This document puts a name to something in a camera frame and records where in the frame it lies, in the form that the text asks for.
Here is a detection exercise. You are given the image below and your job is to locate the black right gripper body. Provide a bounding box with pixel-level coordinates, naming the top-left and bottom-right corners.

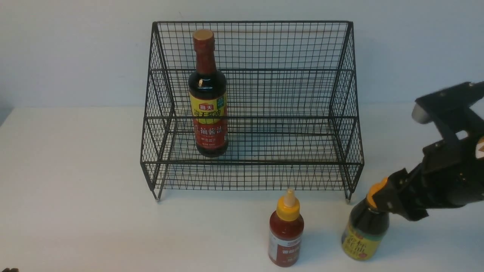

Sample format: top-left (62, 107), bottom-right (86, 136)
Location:
top-left (373, 136), bottom-right (484, 221)

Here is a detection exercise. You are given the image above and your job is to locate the dark oil bottle yellow cap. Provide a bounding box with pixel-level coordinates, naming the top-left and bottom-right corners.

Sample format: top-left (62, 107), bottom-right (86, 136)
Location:
top-left (341, 178), bottom-right (389, 261)

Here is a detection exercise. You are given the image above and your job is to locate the tall soy sauce bottle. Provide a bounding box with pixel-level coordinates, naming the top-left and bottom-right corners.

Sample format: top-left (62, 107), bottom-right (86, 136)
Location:
top-left (187, 29), bottom-right (229, 157)

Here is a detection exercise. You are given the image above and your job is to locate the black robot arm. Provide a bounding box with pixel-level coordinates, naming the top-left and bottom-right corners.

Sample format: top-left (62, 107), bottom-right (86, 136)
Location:
top-left (367, 82), bottom-right (484, 221)

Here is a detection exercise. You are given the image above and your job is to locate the small red sauce bottle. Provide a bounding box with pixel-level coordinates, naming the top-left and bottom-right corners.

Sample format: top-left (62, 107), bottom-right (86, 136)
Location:
top-left (268, 188), bottom-right (304, 267)

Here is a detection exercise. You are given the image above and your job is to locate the dark object at table corner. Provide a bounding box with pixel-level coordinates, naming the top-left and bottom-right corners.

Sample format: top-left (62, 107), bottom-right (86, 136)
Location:
top-left (2, 267), bottom-right (19, 272)

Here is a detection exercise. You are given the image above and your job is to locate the black wire mesh shelf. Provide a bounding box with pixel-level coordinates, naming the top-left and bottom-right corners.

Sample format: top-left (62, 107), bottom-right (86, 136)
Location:
top-left (140, 20), bottom-right (364, 203)

